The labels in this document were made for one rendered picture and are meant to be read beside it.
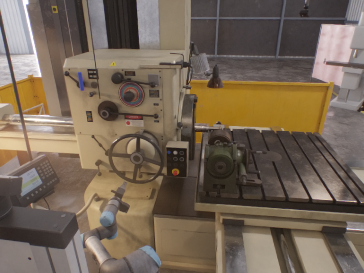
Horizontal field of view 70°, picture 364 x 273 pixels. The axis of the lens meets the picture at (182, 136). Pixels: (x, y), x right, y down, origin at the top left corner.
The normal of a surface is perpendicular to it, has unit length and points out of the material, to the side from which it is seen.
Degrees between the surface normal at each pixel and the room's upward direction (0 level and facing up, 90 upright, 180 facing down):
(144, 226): 90
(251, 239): 0
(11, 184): 90
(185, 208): 0
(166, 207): 0
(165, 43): 90
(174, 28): 90
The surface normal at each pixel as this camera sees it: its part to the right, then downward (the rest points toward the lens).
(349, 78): -0.68, 0.31
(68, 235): 0.99, 0.06
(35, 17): -0.11, 0.42
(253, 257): 0.00, -0.91
